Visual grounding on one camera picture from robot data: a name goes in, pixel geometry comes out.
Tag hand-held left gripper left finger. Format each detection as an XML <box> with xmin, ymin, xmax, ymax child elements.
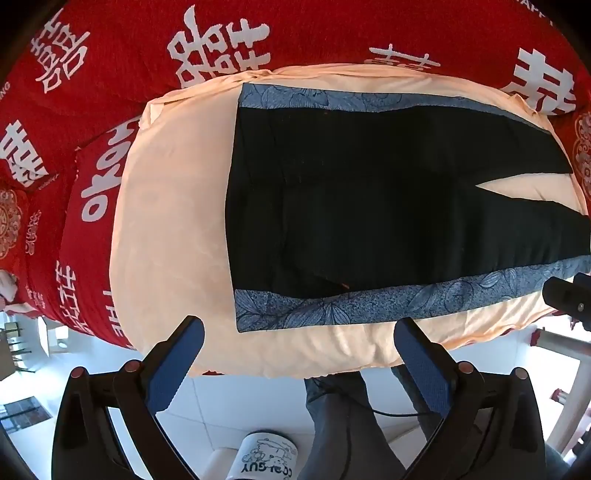
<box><xmin>52</xmin><ymin>315</ymin><xmax>206</xmax><ymax>480</ymax></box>

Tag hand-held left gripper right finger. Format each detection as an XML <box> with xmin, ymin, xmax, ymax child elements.
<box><xmin>394</xmin><ymin>316</ymin><xmax>548</xmax><ymax>480</ymax></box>

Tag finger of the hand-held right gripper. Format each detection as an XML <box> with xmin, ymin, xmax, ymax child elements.
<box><xmin>542</xmin><ymin>272</ymin><xmax>591</xmax><ymax>329</ymax></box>

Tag black pants with blue floral trim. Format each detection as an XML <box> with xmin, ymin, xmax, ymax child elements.
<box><xmin>225</xmin><ymin>82</ymin><xmax>591</xmax><ymax>333</ymax></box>

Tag white table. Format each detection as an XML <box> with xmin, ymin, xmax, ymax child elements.
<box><xmin>37</xmin><ymin>316</ymin><xmax>71</xmax><ymax>357</ymax></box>

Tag white printed slipper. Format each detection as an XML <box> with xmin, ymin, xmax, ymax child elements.
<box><xmin>235</xmin><ymin>429</ymin><xmax>301</xmax><ymax>480</ymax></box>

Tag peach blanket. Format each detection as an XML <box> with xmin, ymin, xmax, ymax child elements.
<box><xmin>110</xmin><ymin>62</ymin><xmax>591</xmax><ymax>380</ymax></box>

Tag dark chair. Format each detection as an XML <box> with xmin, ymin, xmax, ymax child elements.
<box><xmin>0</xmin><ymin>320</ymin><xmax>31</xmax><ymax>376</ymax></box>

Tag red printed pillow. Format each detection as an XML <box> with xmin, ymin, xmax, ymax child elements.
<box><xmin>65</xmin><ymin>117</ymin><xmax>141</xmax><ymax>259</ymax></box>

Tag red printed blanket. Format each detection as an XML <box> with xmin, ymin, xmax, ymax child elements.
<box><xmin>0</xmin><ymin>0</ymin><xmax>591</xmax><ymax>352</ymax></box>

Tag white metal frame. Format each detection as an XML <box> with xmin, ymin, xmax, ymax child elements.
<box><xmin>531</xmin><ymin>323</ymin><xmax>591</xmax><ymax>457</ymax></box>

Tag black cable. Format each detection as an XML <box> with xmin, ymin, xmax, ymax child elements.
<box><xmin>318</xmin><ymin>387</ymin><xmax>431</xmax><ymax>419</ymax></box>

